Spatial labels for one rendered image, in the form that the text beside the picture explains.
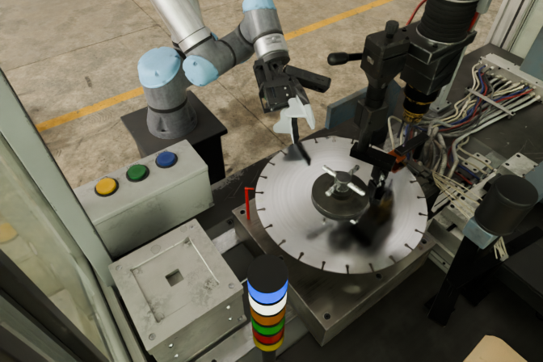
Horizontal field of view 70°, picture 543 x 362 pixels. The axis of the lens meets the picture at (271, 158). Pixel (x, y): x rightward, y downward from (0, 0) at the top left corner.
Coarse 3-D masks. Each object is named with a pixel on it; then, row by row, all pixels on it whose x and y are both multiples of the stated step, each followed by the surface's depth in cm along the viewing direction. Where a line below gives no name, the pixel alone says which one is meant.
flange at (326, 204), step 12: (324, 180) 77; (360, 180) 77; (312, 192) 75; (324, 192) 75; (336, 192) 73; (348, 192) 73; (324, 204) 73; (336, 204) 73; (348, 204) 73; (360, 204) 73; (336, 216) 72; (348, 216) 71
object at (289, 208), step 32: (288, 160) 82; (320, 160) 82; (352, 160) 82; (288, 192) 76; (384, 192) 76; (416, 192) 76; (288, 224) 71; (320, 224) 71; (352, 224) 71; (384, 224) 71; (416, 224) 71; (320, 256) 67; (352, 256) 67; (384, 256) 67
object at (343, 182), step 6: (324, 168) 74; (354, 168) 74; (330, 174) 73; (336, 174) 73; (342, 174) 72; (348, 174) 72; (336, 180) 72; (342, 180) 71; (348, 180) 71; (336, 186) 71; (342, 186) 72; (348, 186) 71; (354, 186) 71; (330, 192) 70; (360, 192) 70
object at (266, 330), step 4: (284, 316) 49; (252, 320) 49; (284, 320) 51; (252, 324) 50; (256, 324) 48; (276, 324) 48; (280, 324) 49; (256, 328) 49; (260, 328) 48; (264, 328) 48; (268, 328) 48; (272, 328) 48; (276, 328) 49; (280, 328) 50; (260, 332) 49; (264, 332) 49; (268, 332) 49; (272, 332) 49; (276, 332) 50
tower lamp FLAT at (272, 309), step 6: (252, 300) 44; (282, 300) 44; (252, 306) 45; (258, 306) 44; (264, 306) 43; (270, 306) 43; (276, 306) 44; (282, 306) 45; (258, 312) 45; (264, 312) 44; (270, 312) 44; (276, 312) 45
